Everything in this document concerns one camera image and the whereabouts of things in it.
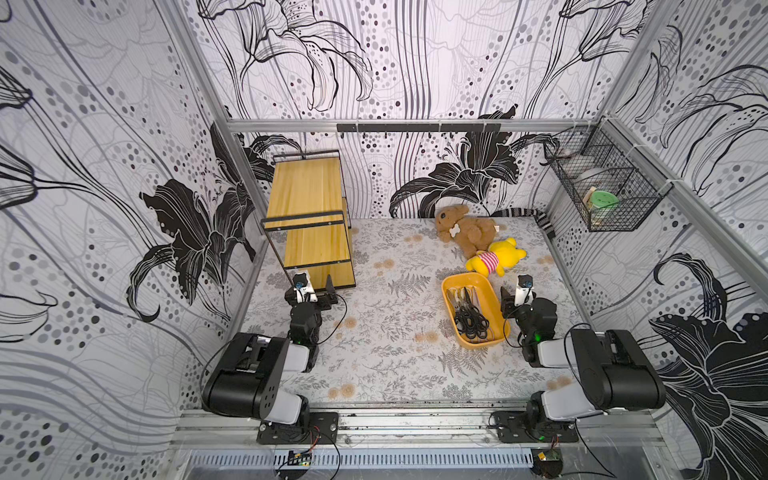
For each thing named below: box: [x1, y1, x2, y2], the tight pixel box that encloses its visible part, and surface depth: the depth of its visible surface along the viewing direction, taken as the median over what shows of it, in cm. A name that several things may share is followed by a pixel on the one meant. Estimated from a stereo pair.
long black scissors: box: [447, 288, 468, 335], surface depth 91 cm
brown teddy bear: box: [435, 205, 499, 259], surface depth 109 cm
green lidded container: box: [590, 190, 619, 225], surface depth 80 cm
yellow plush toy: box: [465, 238, 527, 278], surface depth 101 cm
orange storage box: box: [441, 272, 511, 349], surface depth 95 cm
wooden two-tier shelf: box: [261, 150, 356, 290], surface depth 86 cm
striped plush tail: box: [490, 208, 556, 238], surface depth 121 cm
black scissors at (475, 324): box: [463, 286, 490, 339], surface depth 88 cm
